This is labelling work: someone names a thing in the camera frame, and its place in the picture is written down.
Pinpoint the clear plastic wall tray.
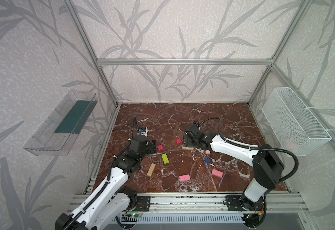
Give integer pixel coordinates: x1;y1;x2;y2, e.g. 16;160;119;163
24;90;98;156

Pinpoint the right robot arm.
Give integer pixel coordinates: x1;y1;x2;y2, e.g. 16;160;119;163
185;125;299;209

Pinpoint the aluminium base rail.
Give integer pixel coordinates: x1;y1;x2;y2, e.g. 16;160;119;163
66;192;309;215

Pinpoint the aluminium frame crossbar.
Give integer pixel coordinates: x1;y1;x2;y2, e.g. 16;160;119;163
97;58;272;66

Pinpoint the pink item in basket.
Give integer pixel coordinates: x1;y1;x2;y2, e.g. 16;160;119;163
285;138;299;153

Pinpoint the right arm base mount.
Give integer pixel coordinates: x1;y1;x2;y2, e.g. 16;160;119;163
223;195;265;212

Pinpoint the lime green block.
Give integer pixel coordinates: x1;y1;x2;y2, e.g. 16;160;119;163
161;154;169;164

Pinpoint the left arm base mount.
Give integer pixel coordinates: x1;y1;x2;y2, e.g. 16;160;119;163
127;195;151;212

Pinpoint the white wire basket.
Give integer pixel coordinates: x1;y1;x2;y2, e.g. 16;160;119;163
262;87;332;156

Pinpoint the natural wood block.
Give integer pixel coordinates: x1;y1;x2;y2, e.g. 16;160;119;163
182;144;194;150
146;163;156;177

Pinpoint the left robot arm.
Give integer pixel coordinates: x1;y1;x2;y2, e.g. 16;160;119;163
55;134;157;230

